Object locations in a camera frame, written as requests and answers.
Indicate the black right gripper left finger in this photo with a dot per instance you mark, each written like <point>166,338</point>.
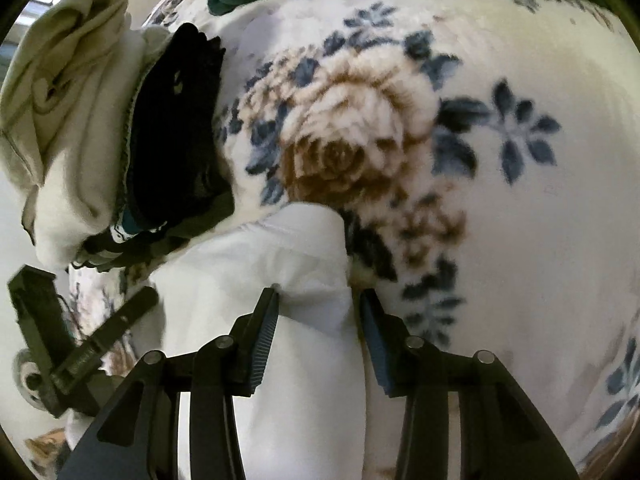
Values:
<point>135,435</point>

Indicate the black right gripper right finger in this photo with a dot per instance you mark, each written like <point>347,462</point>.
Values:
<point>503,435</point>

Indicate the white t-shirt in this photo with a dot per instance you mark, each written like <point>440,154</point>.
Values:
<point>318,413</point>

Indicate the cream folded garment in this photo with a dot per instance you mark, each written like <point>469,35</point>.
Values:
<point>81,167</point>

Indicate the black striped folded garment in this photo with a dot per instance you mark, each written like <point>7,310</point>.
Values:
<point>171,189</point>

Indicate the floral fleece bed blanket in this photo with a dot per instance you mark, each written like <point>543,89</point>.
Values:
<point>484,158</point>

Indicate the beige folded garment top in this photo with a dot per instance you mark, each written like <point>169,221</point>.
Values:
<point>49,68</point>

